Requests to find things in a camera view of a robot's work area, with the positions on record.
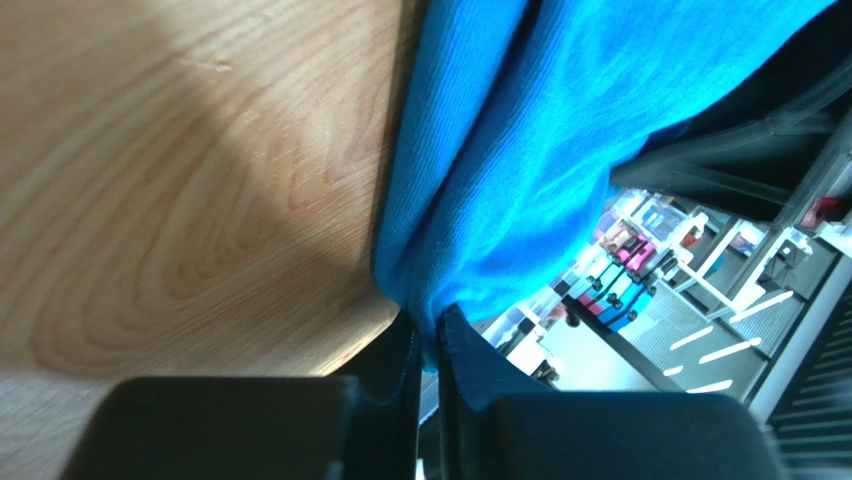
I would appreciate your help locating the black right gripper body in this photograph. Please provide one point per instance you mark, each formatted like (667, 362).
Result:
(760, 151)

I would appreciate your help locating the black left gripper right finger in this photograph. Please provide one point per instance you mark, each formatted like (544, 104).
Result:
(481, 394)

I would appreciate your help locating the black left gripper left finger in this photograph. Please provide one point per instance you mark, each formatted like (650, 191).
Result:
(382, 434)

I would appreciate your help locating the blue t shirt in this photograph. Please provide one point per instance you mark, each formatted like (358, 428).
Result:
(515, 115)

